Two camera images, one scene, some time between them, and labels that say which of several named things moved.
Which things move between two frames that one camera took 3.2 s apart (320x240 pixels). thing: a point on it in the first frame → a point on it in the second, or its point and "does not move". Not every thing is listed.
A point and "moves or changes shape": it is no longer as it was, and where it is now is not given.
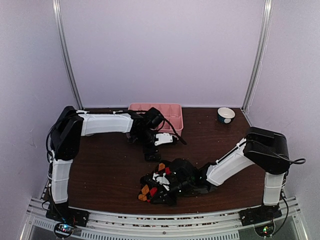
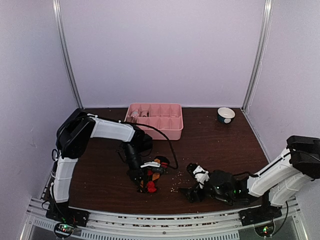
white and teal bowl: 225,115 does not move
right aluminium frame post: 264,29 does not move
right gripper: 167,199 → 190,194
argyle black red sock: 149,185 moves or changes shape
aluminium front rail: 167,224 does not move
